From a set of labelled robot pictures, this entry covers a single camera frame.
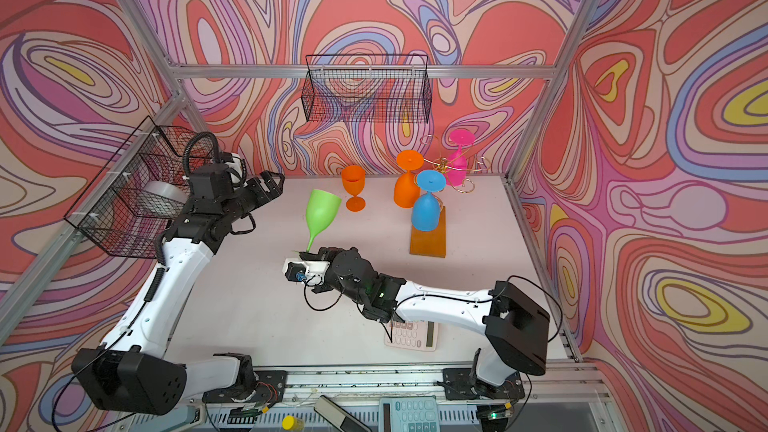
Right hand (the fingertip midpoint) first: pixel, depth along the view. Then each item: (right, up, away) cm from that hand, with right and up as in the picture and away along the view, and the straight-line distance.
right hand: (310, 254), depth 72 cm
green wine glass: (+3, +11, +1) cm, 11 cm away
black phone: (+8, -37, -4) cm, 38 cm away
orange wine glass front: (+7, +21, +29) cm, 37 cm away
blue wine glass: (+29, +11, +7) cm, 32 cm away
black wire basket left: (-46, +12, +2) cm, 47 cm away
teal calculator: (+24, -36, -4) cm, 44 cm away
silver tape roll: (-36, +16, +2) cm, 40 cm away
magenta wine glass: (+40, +24, +15) cm, 49 cm away
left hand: (-10, +19, +3) cm, 21 cm away
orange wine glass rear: (+24, +17, +12) cm, 32 cm away
